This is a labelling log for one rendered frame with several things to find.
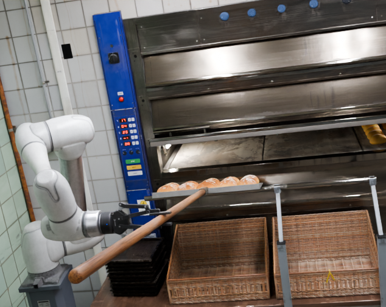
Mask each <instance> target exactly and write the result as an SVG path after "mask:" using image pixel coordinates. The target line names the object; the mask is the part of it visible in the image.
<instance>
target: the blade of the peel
mask: <svg viewBox="0 0 386 307"><path fill-rule="evenodd" d="M262 184H263V183H258V184H250V185H237V186H223V187H215V188H208V194H210V193H218V192H231V191H246V190H254V189H260V188H261V186H262ZM197 191H199V189H188V190H181V191H167V192H153V193H152V198H160V197H175V196H188V195H193V194H194V193H196V192H197Z"/></svg>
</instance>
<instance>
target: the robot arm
mask: <svg viewBox="0 0 386 307"><path fill-rule="evenodd" d="M94 135H95V131H94V127H93V123H92V122H91V120H90V118H88V117H86V116H83V115H66V116H61V117H57V118H52V119H50V120H47V121H43V122H37V123H29V122H28V123H23V124H21V125H19V126H18V128H17V130H16V133H15V143H16V147H17V149H18V152H19V154H20V155H21V156H22V158H23V160H24V161H25V162H26V163H27V164H28V165H29V166H30V167H31V168H32V170H33V171H34V173H35V174H36V176H35V178H34V181H33V191H34V194H35V198H36V200H37V202H38V203H39V205H40V207H41V208H42V210H43V211H44V213H45V214H46V216H45V217H44V218H43V219H42V220H41V221H34V222H31V223H29V224H27V225H26V226H25V227H24V230H23V232H22V235H21V251H22V254H23V259H24V263H25V265H26V268H27V274H28V277H27V278H26V280H25V281H24V282H23V283H22V284H21V285H22V287H23V288H26V287H29V286H33V288H34V289H38V288H39V287H40V286H42V285H47V284H59V282H60V279H61V277H62V275H63V274H64V272H65V270H66V269H67V268H68V267H69V266H68V264H60V262H59V260H61V259H62V258H63V257H64V256H68V255H73V254H76V253H79V252H82V251H85V250H88V249H90V248H92V247H94V246H96V245H98V243H100V242H101V241H102V240H103V238H104V236H105V235H106V234H118V235H121V237H122V238H124V237H126V236H127V235H128V234H124V232H125V231H126V230H127V229H138V228H140V227H142V226H143V225H137V224H131V223H130V218H132V217H136V216H142V215H145V214H149V216H156V215H164V214H170V213H172V212H171V211H161V212H160V209H152V210H151V209H150V208H149V205H148V204H127V203H124V202H121V203H119V208H118V210H116V211H109V212H102V211H101V210H97V211H89V210H87V207H86V195H85V183H84V174H83V161H82V154H83V153H84V150H85V147H86V144H88V143H90V142H91V141H92V140H93V138H94ZM49 152H55V154H56V156H58V160H59V166H60V173H59V172H57V171H55V170H53V169H51V167H50V164H49V160H48V156H47V153H49ZM125 208H143V209H145V210H144V211H140V212H137V213H131V214H127V213H125V212H123V211H122V210H123V209H125Z"/></svg>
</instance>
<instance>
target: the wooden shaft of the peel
mask: <svg viewBox="0 0 386 307"><path fill-rule="evenodd" d="M204 194H205V190H204V189H201V190H199V191H197V192H196V193H194V194H193V195H191V196H189V197H188V198H186V199H184V200H183V201H181V202H180V203H178V204H176V205H175V206H173V207H172V208H170V209H169V210H167V211H171V212H172V213H170V214H164V215H159V216H157V217H156V218H154V219H152V220H151V221H150V222H148V223H146V224H145V225H143V226H142V227H140V228H138V229H137V230H135V231H133V232H132V233H130V234H129V235H127V236H126V237H124V238H122V239H121V240H119V241H118V242H116V243H114V244H113V245H111V246H109V247H108V248H106V249H105V250H103V251H101V252H100V253H98V254H96V255H95V256H93V257H92V258H90V259H89V260H87V261H85V262H84V263H82V264H81V265H79V266H77V267H76V268H74V269H73V270H71V271H70V273H69V275H68V279H69V281H70V282H71V283H72V284H79V283H81V282H82V281H83V280H85V279H86V278H88V277H89V276H90V275H92V274H93V273H94V272H96V271H97V270H99V269H100V268H101V267H103V266H104V265H106V264H107V263H109V262H110V261H111V260H113V259H114V258H115V257H117V256H118V255H120V254H121V253H122V252H124V251H126V250H127V249H128V248H130V247H131V246H132V245H134V244H136V243H137V242H138V241H140V240H141V239H142V238H144V237H145V236H147V235H148V234H149V233H151V232H152V231H154V230H155V229H156V228H158V227H159V226H160V225H162V224H164V223H165V222H166V221H168V220H169V219H170V218H172V217H173V216H175V215H176V214H177V213H179V212H180V211H181V210H183V209H185V208H186V207H187V206H189V205H190V204H191V203H193V202H195V201H196V200H197V199H199V198H200V197H201V196H203V195H204Z"/></svg>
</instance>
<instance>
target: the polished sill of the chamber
mask: <svg viewBox="0 0 386 307"><path fill-rule="evenodd" d="M381 159H386V149H381V150H368V151H361V152H348V153H335V154H329V155H316V156H308V157H296V158H283V159H275V160H263V161H250V162H243V163H230V164H217V165H210V166H197V167H190V168H178V169H165V170H163V171H162V172H161V176H162V179H164V178H177V177H191V176H198V175H211V174H224V173H232V172H245V171H258V170H266V169H279V168H292V167H300V166H313V165H320V164H334V163H347V162H354V161H367V160H381Z"/></svg>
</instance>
